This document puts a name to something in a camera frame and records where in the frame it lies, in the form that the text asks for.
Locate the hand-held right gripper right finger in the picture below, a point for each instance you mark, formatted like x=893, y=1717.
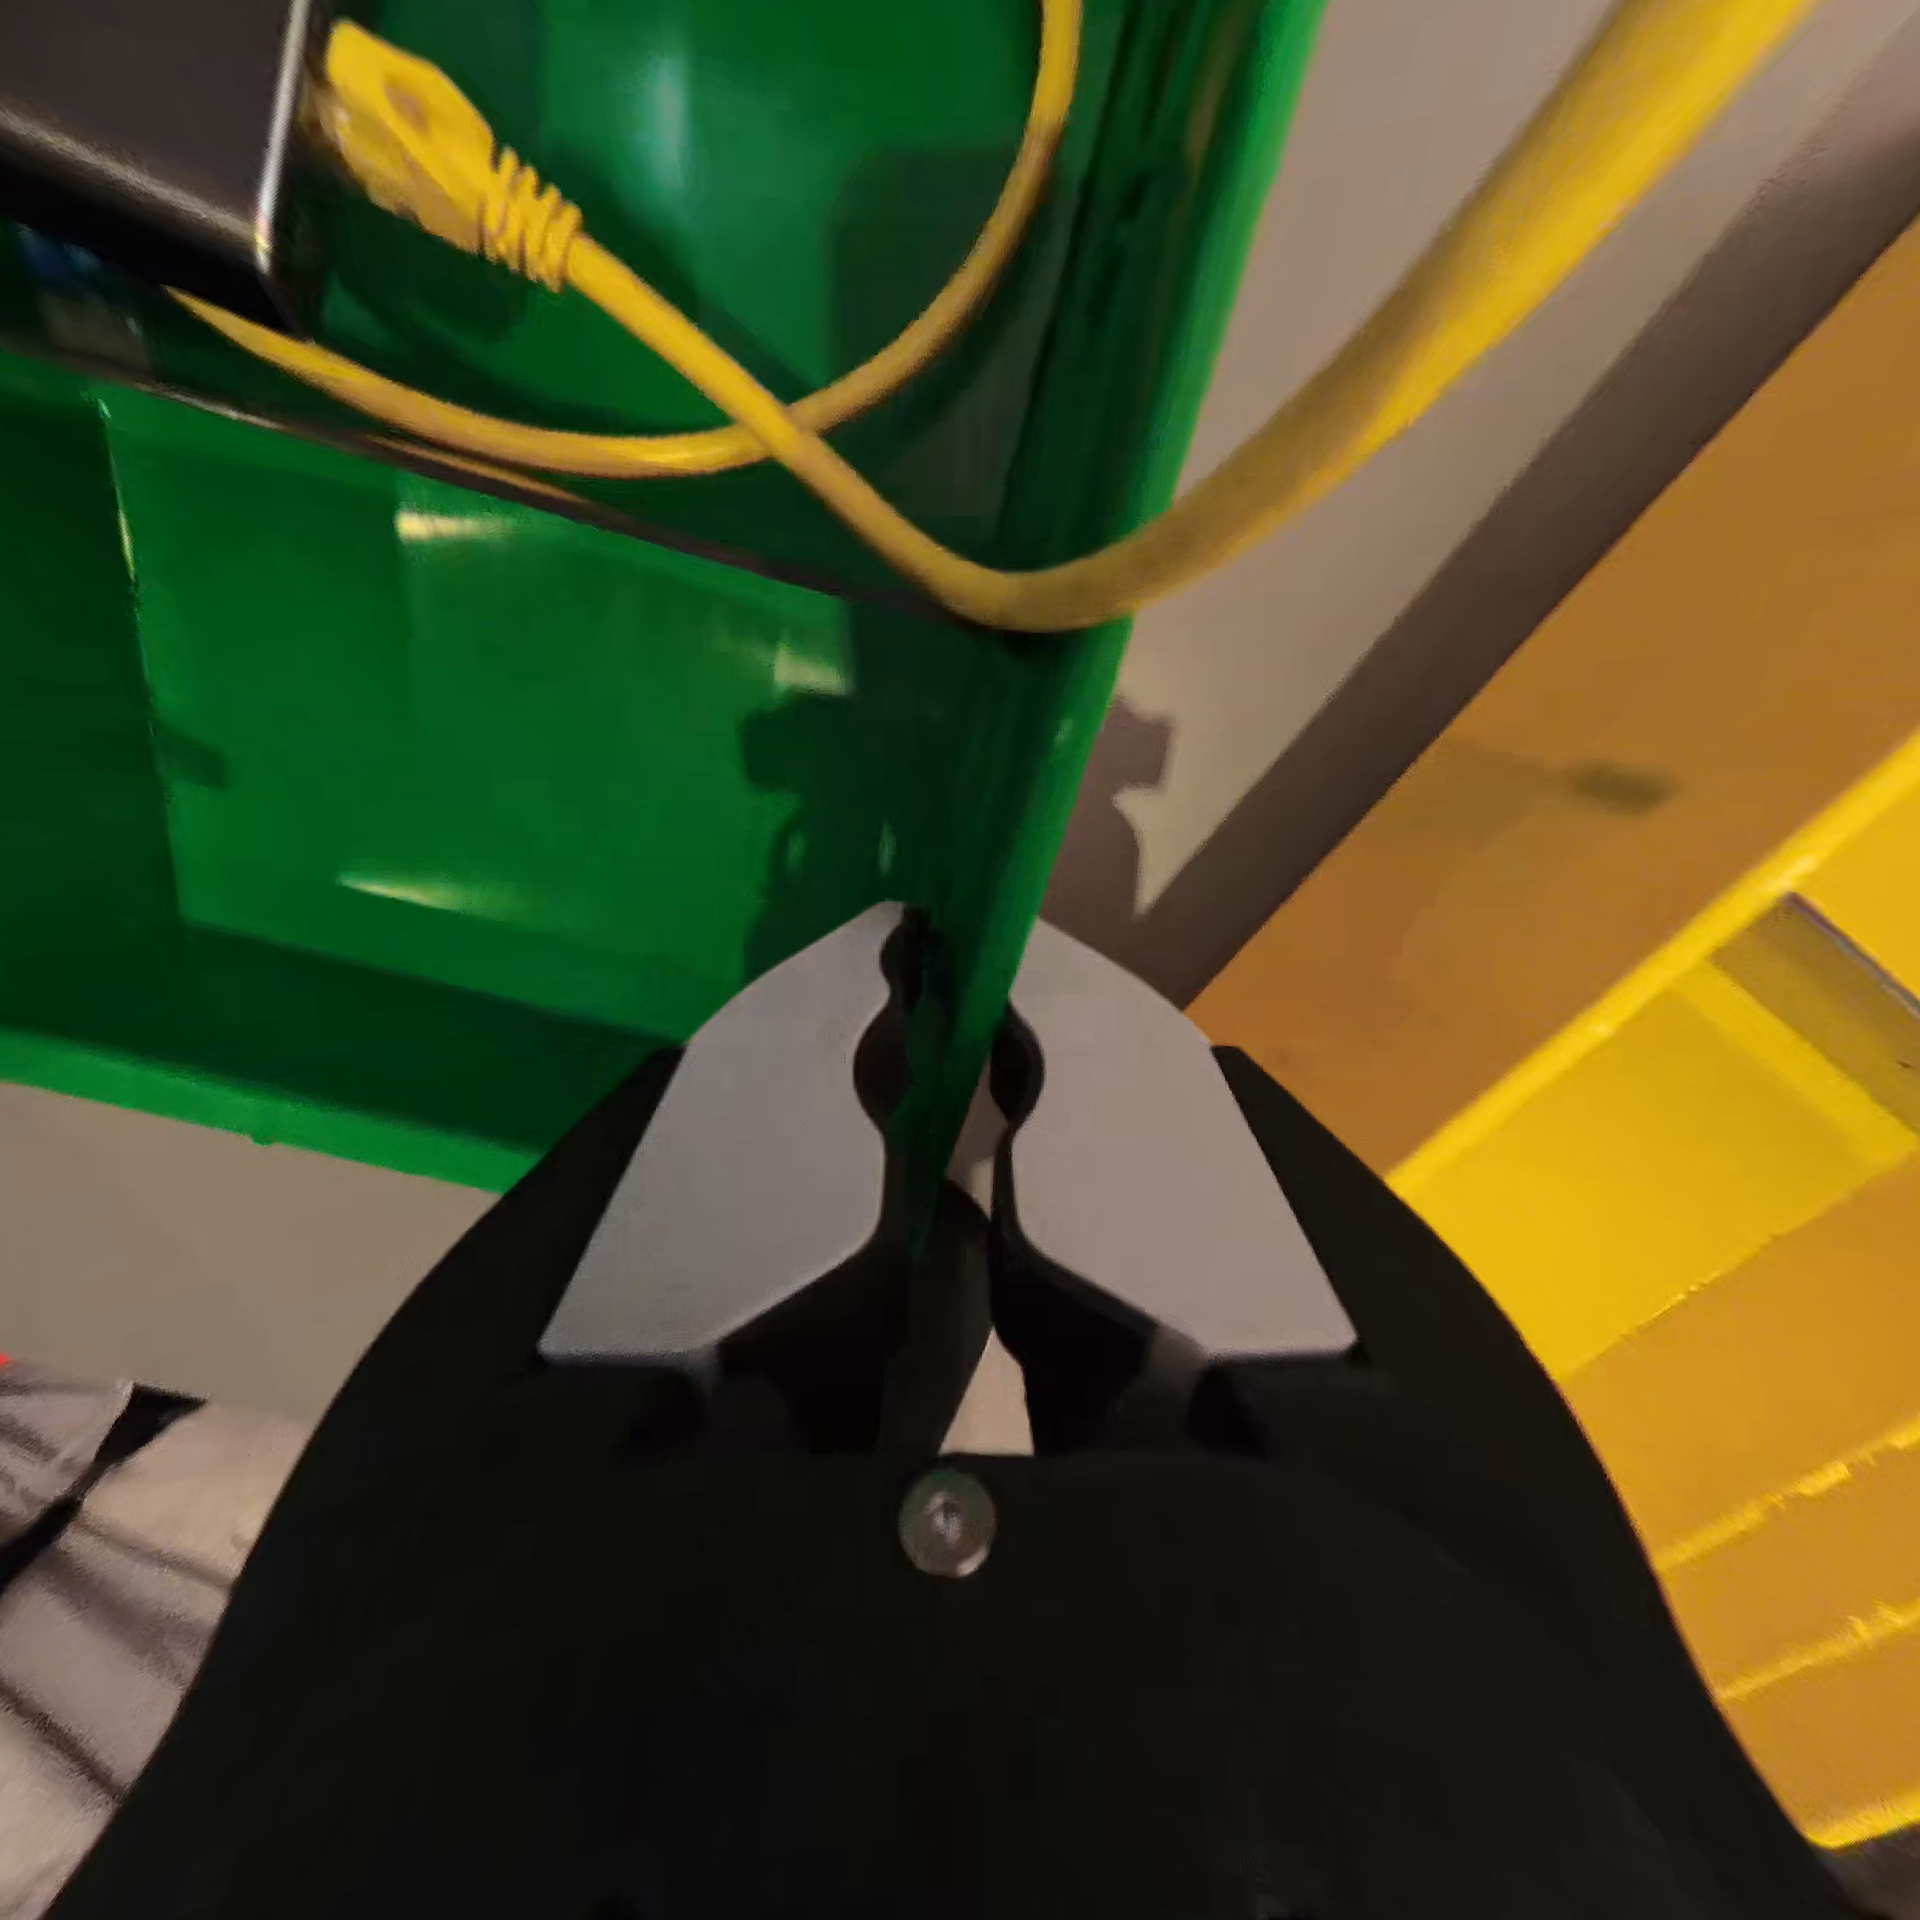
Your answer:
x=1172, y=1201

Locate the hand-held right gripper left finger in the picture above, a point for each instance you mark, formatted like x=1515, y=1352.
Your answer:
x=720, y=1170

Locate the green plastic bin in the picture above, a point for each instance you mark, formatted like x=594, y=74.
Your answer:
x=525, y=749

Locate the yellow plastic bin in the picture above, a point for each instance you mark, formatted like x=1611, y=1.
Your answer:
x=1652, y=749

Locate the black network switch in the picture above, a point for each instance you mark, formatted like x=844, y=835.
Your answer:
x=136, y=120

